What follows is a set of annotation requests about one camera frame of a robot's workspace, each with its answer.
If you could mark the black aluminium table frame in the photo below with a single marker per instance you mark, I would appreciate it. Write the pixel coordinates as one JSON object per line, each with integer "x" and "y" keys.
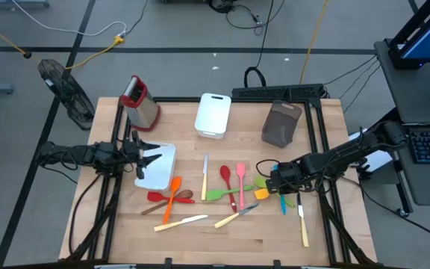
{"x": 177, "y": 99}

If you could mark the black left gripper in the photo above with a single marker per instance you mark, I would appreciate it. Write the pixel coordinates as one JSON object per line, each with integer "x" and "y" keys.
{"x": 131, "y": 153}

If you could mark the green silicone spatula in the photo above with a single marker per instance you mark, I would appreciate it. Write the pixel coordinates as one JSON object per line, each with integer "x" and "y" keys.
{"x": 215, "y": 194}

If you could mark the pink silicone spatula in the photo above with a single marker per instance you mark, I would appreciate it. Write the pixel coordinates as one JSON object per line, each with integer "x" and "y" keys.
{"x": 241, "y": 172}

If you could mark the blue silicone spatula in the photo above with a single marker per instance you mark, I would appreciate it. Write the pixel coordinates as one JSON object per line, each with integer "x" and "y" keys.
{"x": 283, "y": 205}

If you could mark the white flat box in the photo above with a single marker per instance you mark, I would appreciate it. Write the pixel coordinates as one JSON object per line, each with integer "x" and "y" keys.
{"x": 381, "y": 162}

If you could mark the yellow silicone spatula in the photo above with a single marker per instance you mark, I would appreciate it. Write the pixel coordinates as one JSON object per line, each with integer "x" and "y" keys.
{"x": 261, "y": 194}

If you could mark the black floor fan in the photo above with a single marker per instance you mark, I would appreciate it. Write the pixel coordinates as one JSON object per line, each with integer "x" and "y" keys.
{"x": 69, "y": 97}

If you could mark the red silicone spatula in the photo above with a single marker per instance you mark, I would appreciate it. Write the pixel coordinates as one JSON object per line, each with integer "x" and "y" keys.
{"x": 155, "y": 196}

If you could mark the black monitor stand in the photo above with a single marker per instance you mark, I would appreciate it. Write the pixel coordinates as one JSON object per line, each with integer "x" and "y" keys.
{"x": 398, "y": 60}

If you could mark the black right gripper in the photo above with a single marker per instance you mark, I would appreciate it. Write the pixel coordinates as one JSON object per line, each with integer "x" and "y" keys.
{"x": 287, "y": 173}

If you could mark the grey desk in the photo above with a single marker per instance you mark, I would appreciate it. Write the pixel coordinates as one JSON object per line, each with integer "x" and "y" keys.
{"x": 409, "y": 93}

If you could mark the orange silicone spatula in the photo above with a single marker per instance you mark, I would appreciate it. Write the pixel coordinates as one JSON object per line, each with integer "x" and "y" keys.
{"x": 175, "y": 185}

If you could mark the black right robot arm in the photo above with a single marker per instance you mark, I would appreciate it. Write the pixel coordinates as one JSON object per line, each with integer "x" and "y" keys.
{"x": 349, "y": 149}

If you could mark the brown wooden spoon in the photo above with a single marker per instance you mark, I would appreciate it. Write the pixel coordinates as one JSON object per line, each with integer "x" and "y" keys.
{"x": 186, "y": 194}

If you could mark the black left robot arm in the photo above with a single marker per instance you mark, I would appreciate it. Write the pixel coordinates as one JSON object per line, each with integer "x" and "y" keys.
{"x": 88, "y": 153}

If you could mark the red silicone spoon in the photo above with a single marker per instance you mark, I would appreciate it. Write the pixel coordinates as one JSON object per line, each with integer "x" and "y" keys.
{"x": 225, "y": 173}

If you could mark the white plastic bin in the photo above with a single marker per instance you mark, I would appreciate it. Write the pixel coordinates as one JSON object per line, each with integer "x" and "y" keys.
{"x": 213, "y": 116}
{"x": 161, "y": 172}

